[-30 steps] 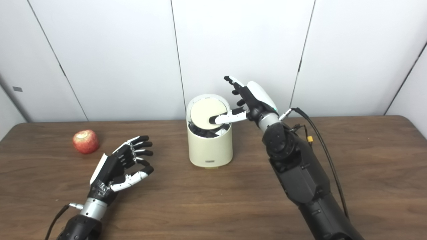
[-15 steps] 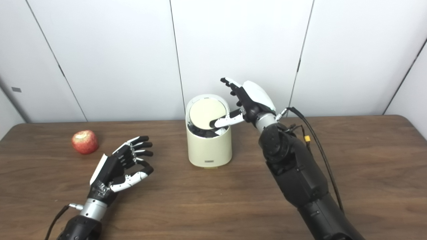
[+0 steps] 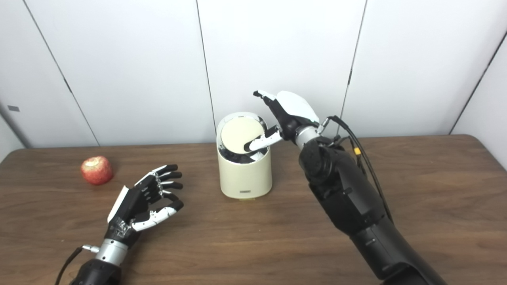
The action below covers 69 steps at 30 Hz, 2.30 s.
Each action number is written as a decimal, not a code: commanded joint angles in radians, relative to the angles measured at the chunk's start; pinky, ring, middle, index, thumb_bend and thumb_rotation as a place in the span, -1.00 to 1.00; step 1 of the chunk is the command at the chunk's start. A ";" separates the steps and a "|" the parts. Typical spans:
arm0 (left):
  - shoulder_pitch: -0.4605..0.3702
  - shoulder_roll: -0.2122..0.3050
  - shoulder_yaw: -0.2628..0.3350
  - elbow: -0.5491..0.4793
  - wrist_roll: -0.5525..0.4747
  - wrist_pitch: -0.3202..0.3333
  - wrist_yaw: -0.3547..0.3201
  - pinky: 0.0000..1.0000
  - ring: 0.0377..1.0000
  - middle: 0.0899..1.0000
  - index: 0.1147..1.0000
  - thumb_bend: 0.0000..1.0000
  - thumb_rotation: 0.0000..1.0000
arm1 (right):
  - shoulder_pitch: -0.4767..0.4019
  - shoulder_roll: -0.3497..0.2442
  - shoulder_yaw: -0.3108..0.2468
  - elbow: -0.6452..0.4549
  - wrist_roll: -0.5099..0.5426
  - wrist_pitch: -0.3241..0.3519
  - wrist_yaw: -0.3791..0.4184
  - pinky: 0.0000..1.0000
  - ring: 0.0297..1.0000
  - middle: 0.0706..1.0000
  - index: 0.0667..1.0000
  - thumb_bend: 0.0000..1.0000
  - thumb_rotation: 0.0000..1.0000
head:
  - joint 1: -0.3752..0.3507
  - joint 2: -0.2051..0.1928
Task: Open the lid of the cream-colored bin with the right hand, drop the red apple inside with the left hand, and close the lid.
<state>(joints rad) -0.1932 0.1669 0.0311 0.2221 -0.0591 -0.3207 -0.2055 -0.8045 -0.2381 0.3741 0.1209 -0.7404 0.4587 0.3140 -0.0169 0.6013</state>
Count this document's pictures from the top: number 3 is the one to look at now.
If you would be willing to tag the small grey wall sticker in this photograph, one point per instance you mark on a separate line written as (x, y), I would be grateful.
(13, 108)

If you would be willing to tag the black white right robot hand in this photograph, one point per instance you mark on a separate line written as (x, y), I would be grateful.
(295, 109)

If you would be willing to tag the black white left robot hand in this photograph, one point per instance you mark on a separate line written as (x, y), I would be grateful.
(128, 206)

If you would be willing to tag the cream-colored bin body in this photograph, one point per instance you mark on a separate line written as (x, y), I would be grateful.
(245, 176)

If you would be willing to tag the cream round bin lid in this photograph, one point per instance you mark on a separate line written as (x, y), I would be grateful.
(237, 134)

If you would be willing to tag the red apple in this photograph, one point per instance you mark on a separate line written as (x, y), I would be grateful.
(97, 171)

